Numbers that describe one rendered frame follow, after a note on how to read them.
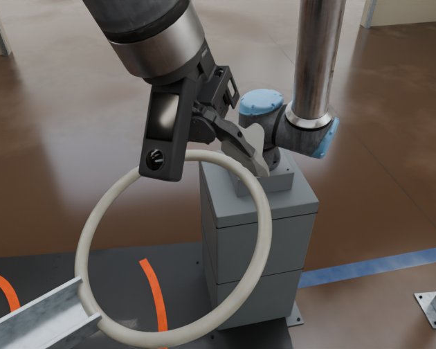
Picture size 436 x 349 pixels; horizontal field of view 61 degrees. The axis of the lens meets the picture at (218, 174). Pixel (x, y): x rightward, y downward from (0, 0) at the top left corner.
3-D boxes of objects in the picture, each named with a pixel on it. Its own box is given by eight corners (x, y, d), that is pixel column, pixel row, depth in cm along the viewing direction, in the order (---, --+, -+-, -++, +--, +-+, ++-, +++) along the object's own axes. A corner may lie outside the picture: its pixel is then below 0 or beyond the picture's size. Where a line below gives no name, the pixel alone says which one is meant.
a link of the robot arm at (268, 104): (248, 122, 146) (250, 81, 135) (288, 133, 140) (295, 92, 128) (230, 141, 136) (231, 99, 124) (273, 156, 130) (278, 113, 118)
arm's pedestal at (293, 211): (193, 262, 220) (185, 147, 165) (273, 248, 228) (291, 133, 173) (209, 343, 183) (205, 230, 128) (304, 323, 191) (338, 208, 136)
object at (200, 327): (138, 409, 68) (129, 408, 66) (52, 242, 98) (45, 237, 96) (322, 230, 76) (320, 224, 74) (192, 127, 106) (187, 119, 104)
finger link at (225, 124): (263, 145, 45) (206, 102, 42) (259, 155, 44) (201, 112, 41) (240, 155, 49) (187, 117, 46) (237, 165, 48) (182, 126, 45)
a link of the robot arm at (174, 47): (166, 42, 31) (83, 46, 35) (187, 85, 35) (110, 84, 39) (204, -20, 35) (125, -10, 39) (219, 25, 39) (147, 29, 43)
